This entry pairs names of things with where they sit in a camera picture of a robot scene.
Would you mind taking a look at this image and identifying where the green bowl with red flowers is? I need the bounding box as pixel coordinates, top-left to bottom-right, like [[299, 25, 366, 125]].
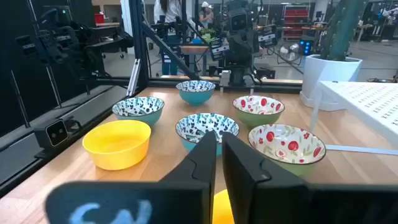
[[248, 123, 327, 177], [232, 95, 285, 128]]

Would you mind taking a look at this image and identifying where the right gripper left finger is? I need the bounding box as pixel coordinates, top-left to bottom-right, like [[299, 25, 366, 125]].
[[45, 130, 218, 224]]

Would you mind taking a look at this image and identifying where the black lit computer case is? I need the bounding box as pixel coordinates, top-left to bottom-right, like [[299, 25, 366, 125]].
[[298, 39, 314, 57]]

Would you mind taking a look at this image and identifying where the white floor fan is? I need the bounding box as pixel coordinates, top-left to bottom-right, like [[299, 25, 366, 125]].
[[277, 42, 301, 63]]

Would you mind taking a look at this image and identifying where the black partition panel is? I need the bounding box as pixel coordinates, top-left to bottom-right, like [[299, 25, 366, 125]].
[[0, 0, 97, 138]]

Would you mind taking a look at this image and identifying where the black computer tower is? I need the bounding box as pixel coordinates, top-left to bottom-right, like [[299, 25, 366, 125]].
[[254, 63, 276, 80]]

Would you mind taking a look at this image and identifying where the red storage shelf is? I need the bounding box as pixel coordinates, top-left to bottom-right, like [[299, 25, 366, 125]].
[[282, 4, 312, 40]]

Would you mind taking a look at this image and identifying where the white perforated metal rack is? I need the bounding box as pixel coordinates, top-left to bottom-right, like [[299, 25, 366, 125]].
[[309, 80, 398, 156]]

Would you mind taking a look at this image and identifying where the teal floral ceramic bowl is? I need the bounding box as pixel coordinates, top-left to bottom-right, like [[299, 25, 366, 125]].
[[111, 96, 165, 127], [175, 80, 216, 107], [175, 113, 240, 156]]

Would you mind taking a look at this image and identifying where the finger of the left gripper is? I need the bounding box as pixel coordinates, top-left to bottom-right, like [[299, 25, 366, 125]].
[[257, 24, 279, 49], [208, 37, 231, 62]]

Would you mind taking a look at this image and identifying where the small black camera box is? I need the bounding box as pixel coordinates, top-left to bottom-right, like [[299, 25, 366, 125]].
[[33, 116, 83, 160]]

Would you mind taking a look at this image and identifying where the black aluminium frame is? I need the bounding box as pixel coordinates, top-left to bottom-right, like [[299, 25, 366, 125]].
[[0, 0, 304, 198]]

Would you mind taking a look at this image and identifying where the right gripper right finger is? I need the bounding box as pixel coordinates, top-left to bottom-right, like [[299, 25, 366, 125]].
[[221, 132, 398, 224]]

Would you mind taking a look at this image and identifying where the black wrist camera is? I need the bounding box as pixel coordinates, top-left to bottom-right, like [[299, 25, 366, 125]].
[[228, 8, 249, 32]]

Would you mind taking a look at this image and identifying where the white plant pot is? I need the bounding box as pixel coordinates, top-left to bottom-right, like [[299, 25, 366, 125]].
[[299, 54, 363, 112]]

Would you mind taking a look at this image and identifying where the person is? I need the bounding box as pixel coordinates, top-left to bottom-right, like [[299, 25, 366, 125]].
[[198, 1, 215, 29], [154, 0, 197, 76]]

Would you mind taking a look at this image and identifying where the wooden workbench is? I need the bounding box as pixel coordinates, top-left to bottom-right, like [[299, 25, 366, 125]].
[[180, 45, 218, 77]]

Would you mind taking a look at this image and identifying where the silver aluminium bracket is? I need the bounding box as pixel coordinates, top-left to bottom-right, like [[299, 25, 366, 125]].
[[126, 58, 142, 96]]

